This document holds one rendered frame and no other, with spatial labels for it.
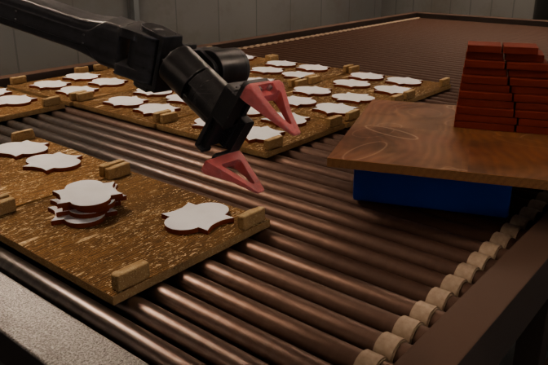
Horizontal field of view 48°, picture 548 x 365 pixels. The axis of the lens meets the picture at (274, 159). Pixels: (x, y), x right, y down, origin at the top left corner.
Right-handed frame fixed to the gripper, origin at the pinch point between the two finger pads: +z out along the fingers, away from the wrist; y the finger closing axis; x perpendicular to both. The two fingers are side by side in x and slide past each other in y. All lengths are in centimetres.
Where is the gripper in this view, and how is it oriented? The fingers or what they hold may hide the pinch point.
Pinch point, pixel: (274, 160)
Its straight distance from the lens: 75.4
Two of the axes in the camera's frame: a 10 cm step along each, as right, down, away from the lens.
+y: -4.5, 7.3, 5.2
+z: 6.7, 6.6, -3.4
